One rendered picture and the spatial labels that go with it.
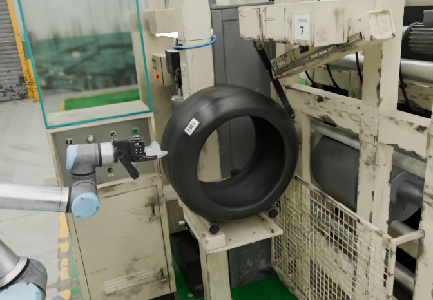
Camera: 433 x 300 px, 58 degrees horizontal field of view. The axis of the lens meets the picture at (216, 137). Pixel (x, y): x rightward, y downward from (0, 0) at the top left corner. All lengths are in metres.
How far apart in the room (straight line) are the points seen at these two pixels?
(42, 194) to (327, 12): 1.11
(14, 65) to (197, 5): 9.17
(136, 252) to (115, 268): 0.16
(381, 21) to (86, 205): 1.14
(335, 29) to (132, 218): 1.54
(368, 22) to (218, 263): 1.48
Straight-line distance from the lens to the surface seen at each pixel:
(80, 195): 1.40
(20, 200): 1.41
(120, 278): 2.53
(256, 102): 1.54
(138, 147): 1.53
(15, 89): 10.85
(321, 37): 1.37
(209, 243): 1.70
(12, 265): 1.70
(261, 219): 1.92
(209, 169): 1.97
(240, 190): 1.92
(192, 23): 1.81
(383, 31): 1.39
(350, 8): 1.43
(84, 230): 2.34
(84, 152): 1.50
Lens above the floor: 1.78
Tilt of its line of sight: 18 degrees down
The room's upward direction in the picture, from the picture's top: 4 degrees counter-clockwise
